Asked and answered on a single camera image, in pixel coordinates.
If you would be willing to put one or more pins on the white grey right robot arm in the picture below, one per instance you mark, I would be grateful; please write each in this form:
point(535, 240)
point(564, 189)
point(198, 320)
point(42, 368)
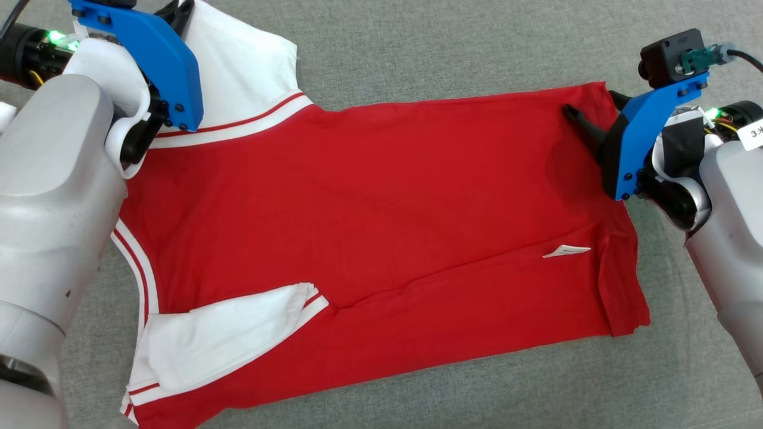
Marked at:
point(733, 238)

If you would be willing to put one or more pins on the red white basketball jersey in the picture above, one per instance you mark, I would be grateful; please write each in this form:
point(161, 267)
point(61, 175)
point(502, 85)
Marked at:
point(369, 214)

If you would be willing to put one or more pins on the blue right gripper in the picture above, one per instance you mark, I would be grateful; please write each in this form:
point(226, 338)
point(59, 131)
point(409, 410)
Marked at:
point(641, 128)

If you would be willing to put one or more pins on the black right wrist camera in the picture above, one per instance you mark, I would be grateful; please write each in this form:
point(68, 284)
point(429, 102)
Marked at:
point(664, 56)

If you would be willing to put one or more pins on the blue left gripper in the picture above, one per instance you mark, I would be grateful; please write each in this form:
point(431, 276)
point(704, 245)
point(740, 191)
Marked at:
point(170, 71)

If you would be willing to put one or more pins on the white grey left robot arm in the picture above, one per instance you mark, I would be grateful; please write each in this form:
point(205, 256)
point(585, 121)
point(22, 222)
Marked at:
point(47, 196)

